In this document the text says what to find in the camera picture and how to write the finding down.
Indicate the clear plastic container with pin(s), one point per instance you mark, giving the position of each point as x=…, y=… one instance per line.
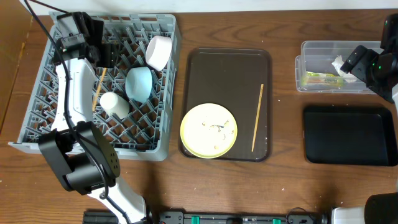
x=317, y=56

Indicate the light blue bowl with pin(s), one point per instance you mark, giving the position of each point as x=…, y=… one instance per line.
x=138, y=84

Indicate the green orange snack wrapper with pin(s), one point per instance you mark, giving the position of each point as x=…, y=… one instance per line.
x=325, y=79

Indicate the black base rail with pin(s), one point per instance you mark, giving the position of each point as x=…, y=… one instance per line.
x=196, y=218

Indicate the black plastic tray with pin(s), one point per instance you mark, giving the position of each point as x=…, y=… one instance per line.
x=349, y=136

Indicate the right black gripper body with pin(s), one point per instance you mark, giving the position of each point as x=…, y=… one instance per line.
x=354, y=59

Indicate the white tissue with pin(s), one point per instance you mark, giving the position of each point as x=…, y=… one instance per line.
x=337, y=64

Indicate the yellow plate with scraps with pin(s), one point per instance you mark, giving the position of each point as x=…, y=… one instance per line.
x=208, y=130

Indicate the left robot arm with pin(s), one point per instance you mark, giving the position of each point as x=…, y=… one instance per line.
x=76, y=151

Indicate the pale green cup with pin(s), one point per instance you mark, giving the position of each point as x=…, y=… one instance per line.
x=114, y=104

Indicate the dark brown serving tray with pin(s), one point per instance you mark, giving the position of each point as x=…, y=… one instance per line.
x=232, y=78

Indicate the grey plastic dishwasher rack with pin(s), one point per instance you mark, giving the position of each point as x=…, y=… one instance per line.
x=144, y=133

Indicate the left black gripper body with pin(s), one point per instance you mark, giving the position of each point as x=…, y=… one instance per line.
x=104, y=54

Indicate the wooden chopstick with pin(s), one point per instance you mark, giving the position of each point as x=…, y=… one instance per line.
x=257, y=117
x=98, y=89

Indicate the pink bowl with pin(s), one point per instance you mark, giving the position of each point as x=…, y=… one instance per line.
x=158, y=52

